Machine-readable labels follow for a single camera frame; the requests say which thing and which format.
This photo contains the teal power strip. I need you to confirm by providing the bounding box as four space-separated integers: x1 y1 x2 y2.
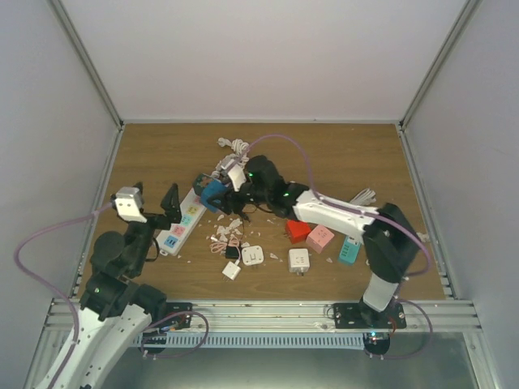
338 235 362 265

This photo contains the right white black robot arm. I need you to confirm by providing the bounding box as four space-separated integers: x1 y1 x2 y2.
202 155 423 328

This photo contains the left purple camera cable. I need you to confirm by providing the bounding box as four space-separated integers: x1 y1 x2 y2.
14 202 117 389

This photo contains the purple camera cable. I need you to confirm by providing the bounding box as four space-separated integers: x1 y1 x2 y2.
14 202 117 389
226 135 434 361

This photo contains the pink cube socket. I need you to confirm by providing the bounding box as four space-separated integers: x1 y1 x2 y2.
306 224 334 254

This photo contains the white square adapter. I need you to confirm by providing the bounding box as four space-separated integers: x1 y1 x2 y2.
242 246 264 267

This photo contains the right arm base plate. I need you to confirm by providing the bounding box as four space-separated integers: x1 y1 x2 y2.
332 301 407 357

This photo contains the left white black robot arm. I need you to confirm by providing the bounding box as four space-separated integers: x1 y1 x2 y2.
37 182 182 388

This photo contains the white cube socket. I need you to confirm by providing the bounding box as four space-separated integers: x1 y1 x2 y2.
288 248 310 276

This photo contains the white coiled cable back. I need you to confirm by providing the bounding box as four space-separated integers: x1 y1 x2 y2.
217 136 251 171

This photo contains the pink usb cable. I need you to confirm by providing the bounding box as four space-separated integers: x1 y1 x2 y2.
208 233 240 256

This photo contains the red cube socket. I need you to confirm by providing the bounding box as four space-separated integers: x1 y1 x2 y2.
285 220 311 244

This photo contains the white charger plug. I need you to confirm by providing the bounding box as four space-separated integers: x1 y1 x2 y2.
221 261 241 281

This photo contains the white multicolour power strip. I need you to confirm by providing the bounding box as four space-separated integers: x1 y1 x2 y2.
157 189 206 256

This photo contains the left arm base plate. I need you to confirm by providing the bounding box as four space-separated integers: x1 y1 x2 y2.
139 302 193 354

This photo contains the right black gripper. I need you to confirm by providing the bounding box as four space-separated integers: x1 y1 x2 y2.
207 181 270 216

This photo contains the grey slotted cable duct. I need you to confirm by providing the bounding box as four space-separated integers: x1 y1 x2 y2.
144 331 364 350

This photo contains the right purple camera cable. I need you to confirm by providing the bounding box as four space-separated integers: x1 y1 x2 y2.
226 135 434 361

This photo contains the blue cube socket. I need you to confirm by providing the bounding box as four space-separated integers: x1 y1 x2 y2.
201 181 228 213

